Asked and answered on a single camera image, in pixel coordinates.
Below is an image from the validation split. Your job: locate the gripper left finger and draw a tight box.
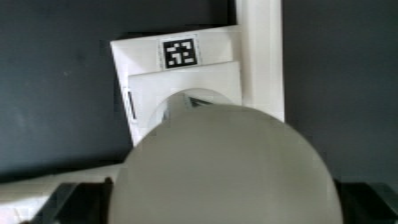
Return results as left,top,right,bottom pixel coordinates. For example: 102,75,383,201
28,178,113,224

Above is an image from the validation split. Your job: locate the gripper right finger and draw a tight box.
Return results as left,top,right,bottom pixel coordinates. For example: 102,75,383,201
335,182,398,224

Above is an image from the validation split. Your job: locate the white lamp bulb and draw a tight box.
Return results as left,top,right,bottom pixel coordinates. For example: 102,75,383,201
108,93,342,224

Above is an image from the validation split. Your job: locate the white lamp base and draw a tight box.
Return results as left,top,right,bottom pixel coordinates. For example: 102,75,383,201
110,26,241,141

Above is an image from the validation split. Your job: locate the white front fence wall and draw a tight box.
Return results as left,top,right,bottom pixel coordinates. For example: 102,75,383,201
0,165,120,224

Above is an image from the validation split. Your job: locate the white fence wall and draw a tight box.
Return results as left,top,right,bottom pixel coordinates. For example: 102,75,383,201
0,165,120,224
236,0,284,120

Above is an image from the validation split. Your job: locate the white right fence wall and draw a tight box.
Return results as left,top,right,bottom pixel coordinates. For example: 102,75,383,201
236,0,284,120

